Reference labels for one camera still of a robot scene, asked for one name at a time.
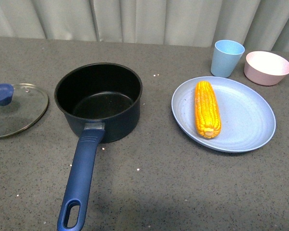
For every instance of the pink bowl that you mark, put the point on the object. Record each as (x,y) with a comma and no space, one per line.
(265,68)

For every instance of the light blue plate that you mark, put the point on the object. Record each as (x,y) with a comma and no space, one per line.
(248,121)

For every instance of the white curtain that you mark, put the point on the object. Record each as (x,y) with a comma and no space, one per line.
(257,24)

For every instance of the dark blue saucepan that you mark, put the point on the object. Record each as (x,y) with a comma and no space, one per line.
(101,103)

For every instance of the glass pot lid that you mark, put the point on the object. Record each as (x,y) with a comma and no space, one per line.
(27,106)

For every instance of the light blue cup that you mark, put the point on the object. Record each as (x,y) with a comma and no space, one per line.
(226,55)

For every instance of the yellow corn cob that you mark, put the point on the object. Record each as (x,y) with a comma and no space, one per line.
(207,115)

